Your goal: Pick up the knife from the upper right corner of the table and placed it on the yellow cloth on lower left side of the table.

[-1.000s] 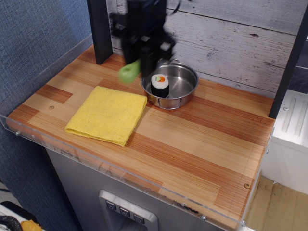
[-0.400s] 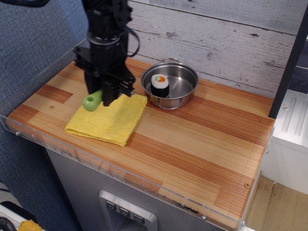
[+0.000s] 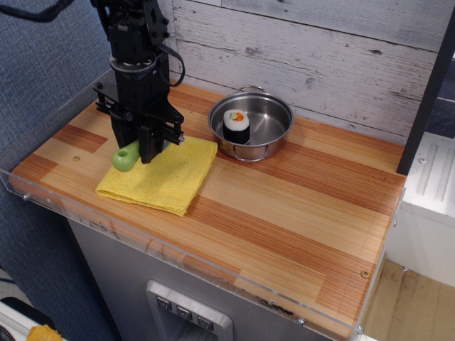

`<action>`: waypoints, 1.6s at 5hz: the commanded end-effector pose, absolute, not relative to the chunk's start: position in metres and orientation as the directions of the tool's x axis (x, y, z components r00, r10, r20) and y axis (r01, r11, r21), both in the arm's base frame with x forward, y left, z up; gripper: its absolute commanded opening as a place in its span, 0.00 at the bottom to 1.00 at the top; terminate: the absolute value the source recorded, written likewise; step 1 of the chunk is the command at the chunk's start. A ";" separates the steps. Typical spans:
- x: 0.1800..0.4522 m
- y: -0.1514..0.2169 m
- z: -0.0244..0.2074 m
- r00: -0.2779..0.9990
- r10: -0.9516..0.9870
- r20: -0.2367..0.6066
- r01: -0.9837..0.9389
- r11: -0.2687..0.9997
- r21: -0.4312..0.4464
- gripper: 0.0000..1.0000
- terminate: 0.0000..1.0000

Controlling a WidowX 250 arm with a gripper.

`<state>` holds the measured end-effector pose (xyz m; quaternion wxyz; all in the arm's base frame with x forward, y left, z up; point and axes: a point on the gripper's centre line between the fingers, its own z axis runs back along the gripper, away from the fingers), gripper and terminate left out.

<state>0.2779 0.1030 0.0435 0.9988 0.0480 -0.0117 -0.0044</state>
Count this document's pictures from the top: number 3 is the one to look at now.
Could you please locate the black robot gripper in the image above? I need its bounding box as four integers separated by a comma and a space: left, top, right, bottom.
94, 70, 184, 164

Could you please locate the grey spatula green handle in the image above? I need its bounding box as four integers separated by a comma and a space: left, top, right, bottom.
112, 139, 141, 173

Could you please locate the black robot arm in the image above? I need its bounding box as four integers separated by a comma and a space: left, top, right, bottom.
92, 1, 184, 164

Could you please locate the yellow folded cloth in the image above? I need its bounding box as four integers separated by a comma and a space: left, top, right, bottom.
95, 137, 218, 217

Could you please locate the clear acrylic table guard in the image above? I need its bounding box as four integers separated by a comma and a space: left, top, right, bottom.
1, 75, 405, 340

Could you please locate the toy sushi roll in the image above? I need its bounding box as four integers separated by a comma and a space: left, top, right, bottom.
223, 109, 250, 144

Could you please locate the small steel pot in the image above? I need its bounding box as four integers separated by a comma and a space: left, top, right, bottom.
208, 86, 294, 162

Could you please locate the grey toy fridge cabinet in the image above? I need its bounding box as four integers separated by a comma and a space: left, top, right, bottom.
70, 221, 325, 340

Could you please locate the silver dispenser button panel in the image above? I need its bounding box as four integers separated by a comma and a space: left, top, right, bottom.
146, 280, 234, 340

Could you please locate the yellow object bottom left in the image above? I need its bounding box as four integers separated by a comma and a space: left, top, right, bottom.
26, 325, 63, 341

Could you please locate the white ribbed side counter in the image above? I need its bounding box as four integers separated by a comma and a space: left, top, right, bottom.
385, 133, 454, 286

